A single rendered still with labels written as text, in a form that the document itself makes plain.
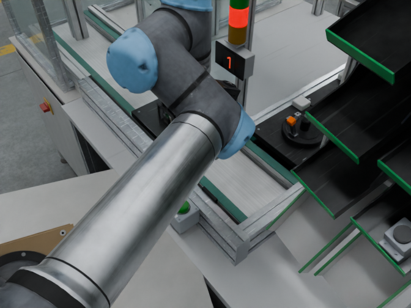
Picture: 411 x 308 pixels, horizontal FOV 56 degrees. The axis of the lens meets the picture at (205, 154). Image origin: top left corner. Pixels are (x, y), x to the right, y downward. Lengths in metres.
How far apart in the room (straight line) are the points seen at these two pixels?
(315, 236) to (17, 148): 2.22
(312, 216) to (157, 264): 0.43
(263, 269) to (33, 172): 1.84
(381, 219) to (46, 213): 0.91
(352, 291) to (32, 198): 0.93
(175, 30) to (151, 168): 0.21
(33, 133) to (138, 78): 2.39
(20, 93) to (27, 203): 2.04
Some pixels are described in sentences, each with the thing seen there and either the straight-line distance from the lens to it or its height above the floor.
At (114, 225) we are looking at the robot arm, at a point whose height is 1.51.
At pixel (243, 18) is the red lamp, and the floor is 1.34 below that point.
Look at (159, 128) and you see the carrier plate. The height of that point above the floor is 0.97.
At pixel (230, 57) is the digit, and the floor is 1.22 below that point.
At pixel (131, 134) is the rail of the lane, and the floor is 0.96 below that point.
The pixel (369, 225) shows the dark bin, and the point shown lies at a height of 1.20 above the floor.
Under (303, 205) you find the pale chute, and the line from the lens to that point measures 0.96.
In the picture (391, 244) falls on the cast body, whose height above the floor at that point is 1.23.
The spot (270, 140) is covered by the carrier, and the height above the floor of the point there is 0.97.
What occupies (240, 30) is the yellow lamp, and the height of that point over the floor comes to 1.30.
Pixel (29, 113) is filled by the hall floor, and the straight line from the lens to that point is 3.05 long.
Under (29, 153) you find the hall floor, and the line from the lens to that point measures 2.74.
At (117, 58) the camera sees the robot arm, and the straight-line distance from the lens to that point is 0.51.
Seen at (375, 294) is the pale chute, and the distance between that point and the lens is 0.92.
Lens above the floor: 1.82
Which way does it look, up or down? 47 degrees down
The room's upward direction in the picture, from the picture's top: straight up
